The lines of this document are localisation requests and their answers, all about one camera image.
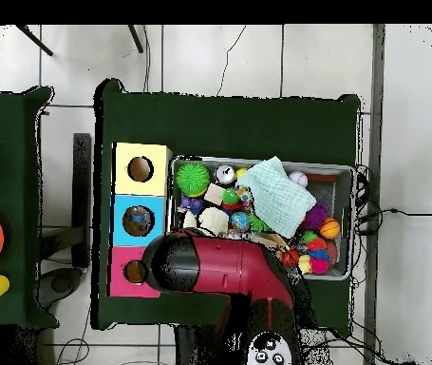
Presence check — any dark green tablecloth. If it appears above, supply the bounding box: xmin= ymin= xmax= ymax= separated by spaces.
xmin=93 ymin=78 xmax=363 ymax=336
xmin=0 ymin=86 xmax=56 ymax=330

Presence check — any wooden box with three holes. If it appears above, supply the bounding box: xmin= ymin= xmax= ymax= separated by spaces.
xmin=107 ymin=141 xmax=173 ymax=299

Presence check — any clear mesh bin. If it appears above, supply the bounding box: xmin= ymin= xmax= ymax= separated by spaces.
xmin=165 ymin=155 xmax=357 ymax=281

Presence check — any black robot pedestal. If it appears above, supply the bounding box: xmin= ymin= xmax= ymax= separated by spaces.
xmin=173 ymin=325 xmax=228 ymax=365

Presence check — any clear plastic packet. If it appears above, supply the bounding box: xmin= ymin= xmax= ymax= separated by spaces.
xmin=129 ymin=212 xmax=155 ymax=232

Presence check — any grey floor strip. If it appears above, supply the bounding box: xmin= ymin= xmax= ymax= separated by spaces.
xmin=370 ymin=25 xmax=387 ymax=256

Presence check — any black tripod leg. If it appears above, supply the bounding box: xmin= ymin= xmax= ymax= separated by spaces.
xmin=127 ymin=25 xmax=145 ymax=54
xmin=13 ymin=25 xmax=54 ymax=57

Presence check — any white baseball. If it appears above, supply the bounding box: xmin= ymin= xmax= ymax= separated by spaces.
xmin=288 ymin=170 xmax=309 ymax=191

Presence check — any mint green cloth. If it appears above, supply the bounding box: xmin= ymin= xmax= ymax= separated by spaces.
xmin=237 ymin=157 xmax=317 ymax=240

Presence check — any green spiky ball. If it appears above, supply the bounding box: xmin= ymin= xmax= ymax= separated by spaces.
xmin=247 ymin=214 xmax=272 ymax=233
xmin=175 ymin=161 xmax=212 ymax=198

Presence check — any cream muslin cloth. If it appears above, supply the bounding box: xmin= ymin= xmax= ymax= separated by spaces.
xmin=197 ymin=206 xmax=232 ymax=239

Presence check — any purple spiky toy with eyes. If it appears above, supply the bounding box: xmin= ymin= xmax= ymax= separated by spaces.
xmin=302 ymin=202 xmax=329 ymax=232

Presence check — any small orange basketball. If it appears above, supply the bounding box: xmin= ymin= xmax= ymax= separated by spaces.
xmin=320 ymin=218 xmax=342 ymax=240

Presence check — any black floor cable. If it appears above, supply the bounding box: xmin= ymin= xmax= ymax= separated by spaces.
xmin=355 ymin=204 xmax=432 ymax=225

